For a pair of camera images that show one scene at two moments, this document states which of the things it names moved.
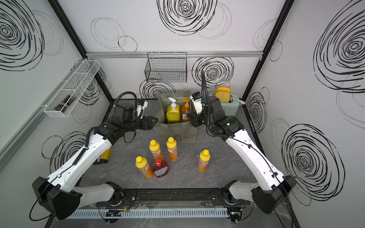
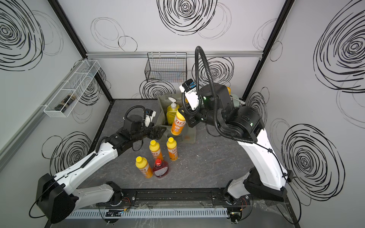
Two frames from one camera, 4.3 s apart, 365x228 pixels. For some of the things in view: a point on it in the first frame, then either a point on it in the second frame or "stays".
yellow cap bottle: (155, 148) stays
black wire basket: (168, 67) stays
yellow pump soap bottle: (173, 111) stays
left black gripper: (148, 124) → (158, 134)
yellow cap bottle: (204, 157) → (178, 124)
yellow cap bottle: (171, 146) stays
